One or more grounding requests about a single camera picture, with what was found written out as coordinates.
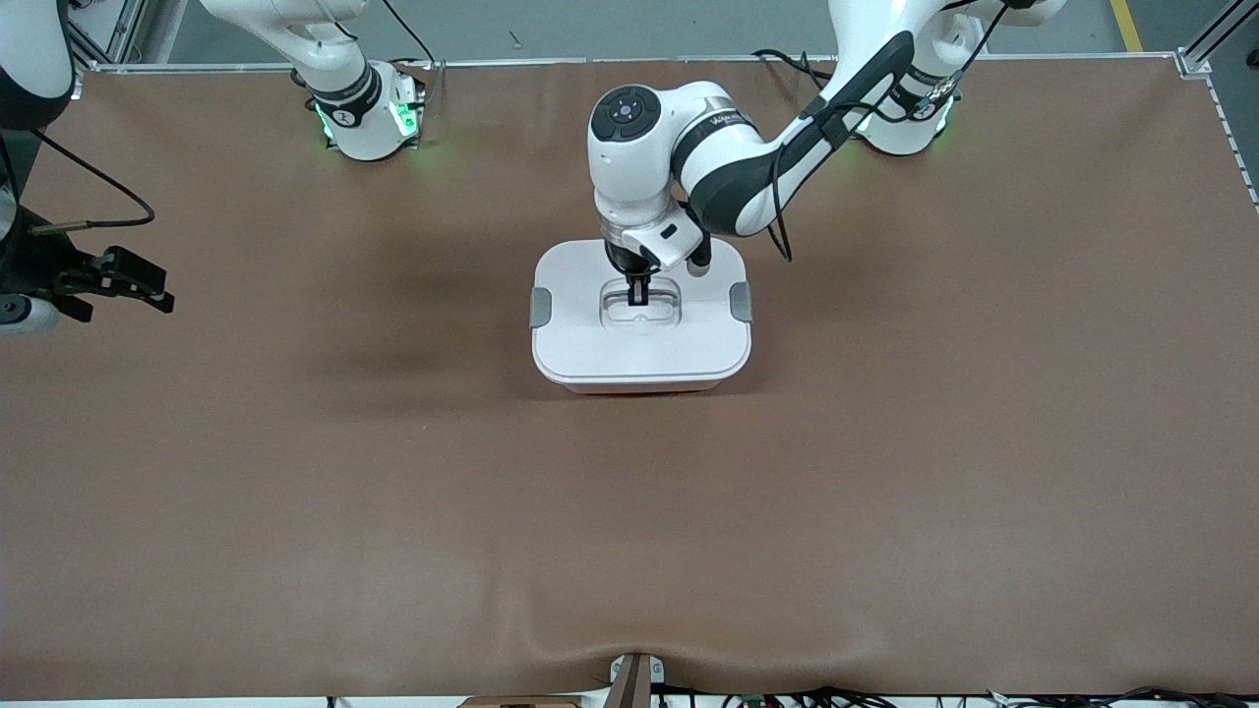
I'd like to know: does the metal table clamp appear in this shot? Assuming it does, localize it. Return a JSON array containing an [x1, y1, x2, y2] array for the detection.
[[608, 652, 666, 708]]

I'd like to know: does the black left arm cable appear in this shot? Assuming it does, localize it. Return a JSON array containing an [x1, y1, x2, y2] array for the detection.
[[770, 0, 1014, 264]]

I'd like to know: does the black base cable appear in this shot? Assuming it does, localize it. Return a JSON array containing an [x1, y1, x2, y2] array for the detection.
[[752, 47, 837, 94], [379, 0, 436, 70]]

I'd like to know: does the aluminium table edge rail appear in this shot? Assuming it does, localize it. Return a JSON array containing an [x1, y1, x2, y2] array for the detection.
[[61, 49, 1206, 99]]

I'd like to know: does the aluminium frame post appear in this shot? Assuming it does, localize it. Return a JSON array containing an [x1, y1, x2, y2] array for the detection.
[[64, 0, 149, 65], [1183, 0, 1259, 62]]

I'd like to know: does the yellow floor tape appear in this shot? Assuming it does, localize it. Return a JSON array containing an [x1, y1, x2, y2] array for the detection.
[[1109, 0, 1147, 53]]

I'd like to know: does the aluminium table side rail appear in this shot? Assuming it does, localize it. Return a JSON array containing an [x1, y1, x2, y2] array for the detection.
[[1175, 47, 1259, 212]]

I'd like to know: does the pink plastic box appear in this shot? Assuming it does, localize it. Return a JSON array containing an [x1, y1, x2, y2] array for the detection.
[[566, 382, 724, 396]]

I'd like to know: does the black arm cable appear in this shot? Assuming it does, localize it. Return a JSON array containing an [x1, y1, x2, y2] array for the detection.
[[0, 126, 156, 237], [770, 0, 1014, 264]]

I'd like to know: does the brown table mat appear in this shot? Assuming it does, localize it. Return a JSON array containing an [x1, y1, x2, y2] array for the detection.
[[0, 57, 1259, 701]]

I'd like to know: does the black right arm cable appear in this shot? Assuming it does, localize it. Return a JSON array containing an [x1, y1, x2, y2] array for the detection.
[[0, 126, 156, 237]]

